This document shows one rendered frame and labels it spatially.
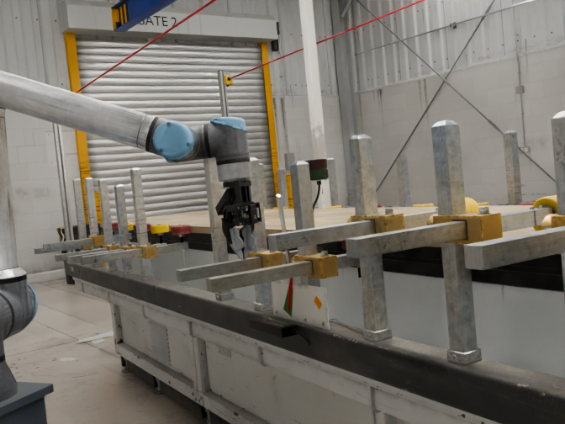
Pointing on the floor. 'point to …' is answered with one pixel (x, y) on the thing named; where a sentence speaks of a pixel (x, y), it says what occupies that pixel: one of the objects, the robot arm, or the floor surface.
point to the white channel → (314, 93)
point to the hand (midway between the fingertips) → (241, 255)
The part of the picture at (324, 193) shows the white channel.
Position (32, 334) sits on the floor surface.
